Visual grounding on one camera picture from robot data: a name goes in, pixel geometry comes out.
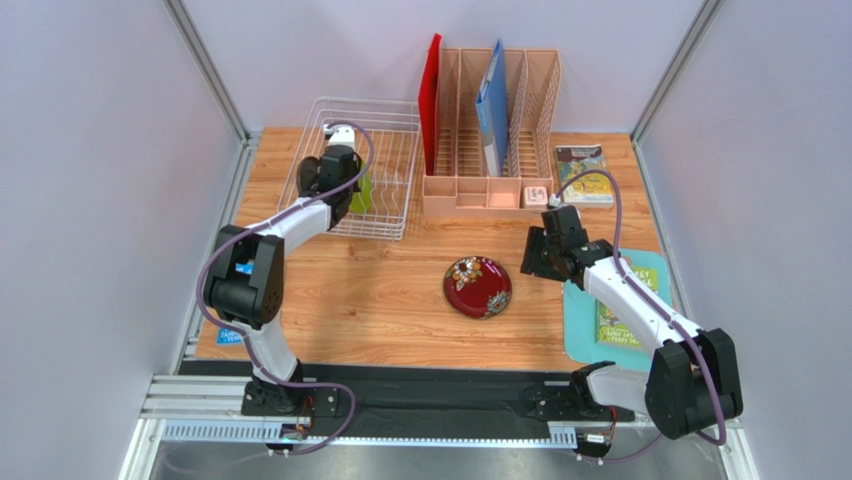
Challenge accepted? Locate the red floral plate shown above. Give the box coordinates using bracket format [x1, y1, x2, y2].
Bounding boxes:
[442, 255, 513, 320]

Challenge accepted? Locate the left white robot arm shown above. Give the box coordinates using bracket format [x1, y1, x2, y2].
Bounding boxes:
[200, 144, 364, 415]

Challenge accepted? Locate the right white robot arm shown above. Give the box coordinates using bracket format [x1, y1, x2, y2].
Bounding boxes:
[521, 206, 744, 446]

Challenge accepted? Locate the green plate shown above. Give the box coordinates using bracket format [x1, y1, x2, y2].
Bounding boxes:
[350, 172, 373, 215]

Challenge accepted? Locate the white power adapter cube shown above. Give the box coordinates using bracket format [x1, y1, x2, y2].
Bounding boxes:
[522, 186, 549, 209]

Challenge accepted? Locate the teal cutting board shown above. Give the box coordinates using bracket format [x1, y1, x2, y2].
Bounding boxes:
[563, 249, 672, 372]

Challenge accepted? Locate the illustrated book back right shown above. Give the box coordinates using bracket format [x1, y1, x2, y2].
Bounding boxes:
[554, 144, 614, 208]

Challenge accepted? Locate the green storey treehouse book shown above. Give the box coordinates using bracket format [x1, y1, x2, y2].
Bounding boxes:
[595, 266, 659, 350]

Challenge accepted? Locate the red folder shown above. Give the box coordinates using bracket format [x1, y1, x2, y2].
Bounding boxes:
[418, 33, 443, 176]

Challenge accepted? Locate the pink desk file organizer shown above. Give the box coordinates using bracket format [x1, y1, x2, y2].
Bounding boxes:
[421, 45, 562, 219]

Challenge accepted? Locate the blue folder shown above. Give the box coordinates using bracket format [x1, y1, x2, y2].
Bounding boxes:
[475, 37, 509, 177]

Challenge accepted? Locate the blue storey treehouse book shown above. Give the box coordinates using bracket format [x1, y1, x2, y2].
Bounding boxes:
[215, 261, 254, 346]

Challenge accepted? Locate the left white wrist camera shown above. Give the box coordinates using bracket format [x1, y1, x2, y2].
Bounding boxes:
[323, 124, 356, 150]

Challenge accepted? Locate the white wire dish rack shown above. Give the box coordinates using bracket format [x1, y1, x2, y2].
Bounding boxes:
[278, 97, 422, 241]

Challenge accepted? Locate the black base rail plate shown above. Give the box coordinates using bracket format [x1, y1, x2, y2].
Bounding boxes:
[179, 359, 660, 441]

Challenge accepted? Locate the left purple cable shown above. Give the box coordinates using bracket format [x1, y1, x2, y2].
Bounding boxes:
[194, 120, 377, 458]

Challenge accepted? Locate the purple cable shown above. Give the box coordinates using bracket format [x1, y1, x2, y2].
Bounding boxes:
[549, 168, 728, 465]
[194, 120, 377, 458]

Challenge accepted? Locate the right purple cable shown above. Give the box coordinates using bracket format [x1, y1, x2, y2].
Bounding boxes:
[549, 168, 728, 465]

